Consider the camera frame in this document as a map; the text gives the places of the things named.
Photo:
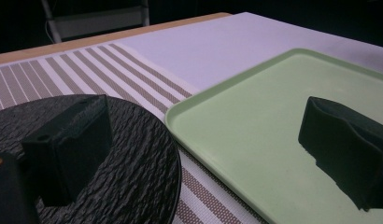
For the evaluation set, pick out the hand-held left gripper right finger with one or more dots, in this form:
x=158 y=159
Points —
x=345 y=143

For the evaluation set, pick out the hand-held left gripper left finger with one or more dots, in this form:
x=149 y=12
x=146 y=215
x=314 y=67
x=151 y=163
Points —
x=68 y=146

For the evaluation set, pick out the black textured round plate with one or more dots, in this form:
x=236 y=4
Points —
x=139 y=161

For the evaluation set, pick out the brown striped placemat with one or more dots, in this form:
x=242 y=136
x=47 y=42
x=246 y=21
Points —
x=96 y=71

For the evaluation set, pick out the light green plastic tray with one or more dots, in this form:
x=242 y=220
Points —
x=252 y=130

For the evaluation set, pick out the metal stand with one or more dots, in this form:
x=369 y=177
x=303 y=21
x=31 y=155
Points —
x=96 y=20

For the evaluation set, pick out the plain white placemat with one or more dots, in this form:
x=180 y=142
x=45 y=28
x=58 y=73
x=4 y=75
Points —
x=230 y=46

